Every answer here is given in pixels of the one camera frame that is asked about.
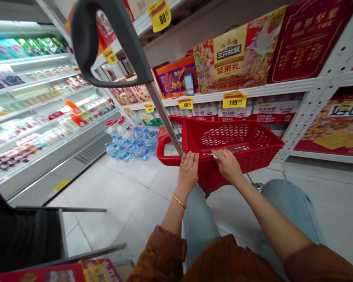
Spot person's right hand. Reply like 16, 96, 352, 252
211, 148, 244, 185

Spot person's left hand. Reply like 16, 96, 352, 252
177, 151, 200, 186

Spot red plastic shopping basket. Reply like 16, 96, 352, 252
156, 115, 285, 195

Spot row of red-label water packs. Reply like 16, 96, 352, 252
164, 96, 304, 139

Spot pile of blue water bottles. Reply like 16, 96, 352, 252
105, 126, 158, 163

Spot person's legs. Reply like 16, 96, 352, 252
183, 179, 326, 282

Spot large clear water jugs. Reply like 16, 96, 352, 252
105, 117, 136, 139

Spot orange purple gift box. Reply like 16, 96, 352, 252
151, 55, 199, 99

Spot row of red gift boxes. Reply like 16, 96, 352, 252
108, 75, 161, 107

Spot red gold gift box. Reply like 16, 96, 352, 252
193, 5, 287, 95

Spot person's body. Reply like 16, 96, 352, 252
181, 234, 287, 282

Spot red yellow snack carton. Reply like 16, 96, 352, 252
293, 93, 353, 157

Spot white metal shelf unit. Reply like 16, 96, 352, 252
91, 0, 353, 166

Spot dark red gift box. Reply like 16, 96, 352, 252
267, 0, 353, 85

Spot large yellow price tag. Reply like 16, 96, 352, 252
147, 0, 172, 33

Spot refrigerated display case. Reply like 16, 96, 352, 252
0, 20, 122, 207

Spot red printed boxes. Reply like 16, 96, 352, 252
0, 258, 125, 282

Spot black metal cart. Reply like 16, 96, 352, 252
0, 175, 127, 275

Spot grey basket pull handle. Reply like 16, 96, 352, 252
70, 0, 184, 156

